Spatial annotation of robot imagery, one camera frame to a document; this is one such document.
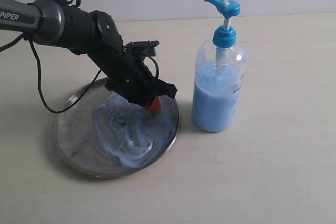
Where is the blue soap pump bottle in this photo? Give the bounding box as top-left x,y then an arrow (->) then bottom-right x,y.
192,0 -> 247,133

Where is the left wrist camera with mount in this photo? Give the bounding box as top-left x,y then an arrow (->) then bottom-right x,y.
125,40 -> 160,57

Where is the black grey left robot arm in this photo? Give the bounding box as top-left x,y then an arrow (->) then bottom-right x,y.
1,0 -> 177,111

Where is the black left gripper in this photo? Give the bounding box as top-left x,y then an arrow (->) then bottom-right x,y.
88,48 -> 177,113

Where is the blue soap smear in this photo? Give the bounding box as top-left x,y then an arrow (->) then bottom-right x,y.
92,95 -> 178,168

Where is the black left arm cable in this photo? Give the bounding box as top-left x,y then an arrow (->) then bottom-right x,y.
0,0 -> 161,114

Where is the round stainless steel plate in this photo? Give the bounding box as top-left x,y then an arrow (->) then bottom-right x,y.
53,78 -> 180,178

